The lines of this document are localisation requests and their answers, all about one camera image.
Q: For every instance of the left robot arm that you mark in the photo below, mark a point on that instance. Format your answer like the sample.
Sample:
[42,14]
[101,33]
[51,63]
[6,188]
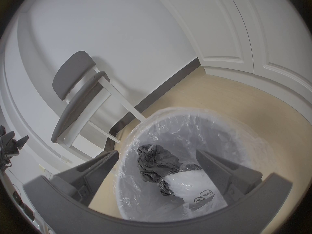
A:
[3,161]

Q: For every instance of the clear plastic bag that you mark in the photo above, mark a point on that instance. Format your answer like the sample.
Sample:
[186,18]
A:
[219,140]

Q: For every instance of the black plastic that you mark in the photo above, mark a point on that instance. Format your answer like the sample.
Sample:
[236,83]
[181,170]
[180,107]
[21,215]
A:
[158,162]

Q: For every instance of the white wardrobe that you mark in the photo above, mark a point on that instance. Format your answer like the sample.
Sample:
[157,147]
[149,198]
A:
[219,21]

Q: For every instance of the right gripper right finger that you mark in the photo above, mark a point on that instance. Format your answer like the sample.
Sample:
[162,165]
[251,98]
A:
[219,172]

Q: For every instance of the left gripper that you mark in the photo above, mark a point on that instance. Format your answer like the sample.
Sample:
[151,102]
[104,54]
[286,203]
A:
[9,150]

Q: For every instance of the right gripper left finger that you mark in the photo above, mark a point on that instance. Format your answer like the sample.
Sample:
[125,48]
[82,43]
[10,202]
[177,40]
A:
[97,174]

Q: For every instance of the white printed wrapper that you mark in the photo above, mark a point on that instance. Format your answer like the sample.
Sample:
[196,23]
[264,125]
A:
[192,186]

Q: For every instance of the grey padded white chair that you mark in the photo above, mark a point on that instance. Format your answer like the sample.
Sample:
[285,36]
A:
[70,74]

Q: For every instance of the white trash bin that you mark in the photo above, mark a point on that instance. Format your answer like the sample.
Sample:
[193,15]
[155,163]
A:
[123,169]

